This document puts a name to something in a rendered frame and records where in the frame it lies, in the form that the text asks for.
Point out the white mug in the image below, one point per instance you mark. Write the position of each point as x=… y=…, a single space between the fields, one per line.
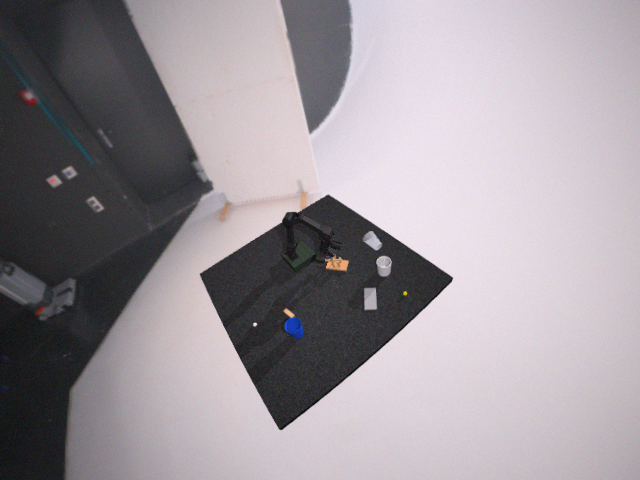
x=383 y=266

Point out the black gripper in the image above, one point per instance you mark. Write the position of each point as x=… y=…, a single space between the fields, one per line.
x=320 y=257

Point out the white ribbed cup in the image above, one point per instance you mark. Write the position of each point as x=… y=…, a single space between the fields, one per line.
x=372 y=240

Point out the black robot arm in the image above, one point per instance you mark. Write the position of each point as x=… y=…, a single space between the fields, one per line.
x=326 y=234

